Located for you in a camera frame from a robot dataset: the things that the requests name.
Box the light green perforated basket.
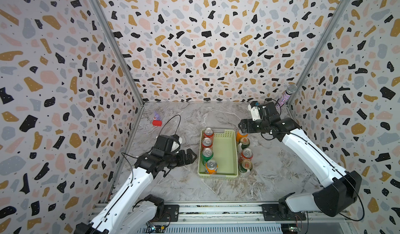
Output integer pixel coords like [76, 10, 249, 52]
[197, 128, 239, 179]

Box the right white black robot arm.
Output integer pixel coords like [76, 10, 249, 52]
[238, 118, 362, 217]

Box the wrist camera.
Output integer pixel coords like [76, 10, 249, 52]
[155, 135, 183, 154]
[248, 99, 281, 122]

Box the orange soda can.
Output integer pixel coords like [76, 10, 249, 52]
[205, 159, 218, 174]
[235, 129, 248, 144]

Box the green white can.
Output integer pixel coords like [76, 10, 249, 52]
[239, 137, 250, 150]

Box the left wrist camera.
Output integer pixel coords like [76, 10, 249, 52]
[155, 135, 183, 154]

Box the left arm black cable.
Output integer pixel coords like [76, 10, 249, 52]
[159, 114, 182, 138]

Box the green circuit board left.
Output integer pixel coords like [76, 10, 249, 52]
[146, 222, 169, 234]

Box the glitter microphone on black stand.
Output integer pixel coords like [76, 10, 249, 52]
[276, 84, 298, 109]

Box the red cola can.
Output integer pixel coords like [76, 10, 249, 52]
[239, 148, 253, 163]
[203, 127, 215, 140]
[201, 137, 213, 150]

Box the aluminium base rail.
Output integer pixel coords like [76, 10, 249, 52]
[86, 201, 357, 234]

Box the green soda can left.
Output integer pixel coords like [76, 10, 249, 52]
[201, 148, 214, 166]

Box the circuit board right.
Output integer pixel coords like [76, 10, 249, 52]
[281, 224, 301, 234]

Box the small red purple toy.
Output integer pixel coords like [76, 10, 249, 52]
[152, 112, 163, 127]

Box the green red beer can front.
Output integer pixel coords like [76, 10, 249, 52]
[238, 159, 253, 176]

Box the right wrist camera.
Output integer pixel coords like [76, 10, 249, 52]
[248, 99, 281, 122]

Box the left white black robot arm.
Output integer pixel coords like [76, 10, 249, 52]
[74, 149, 198, 234]

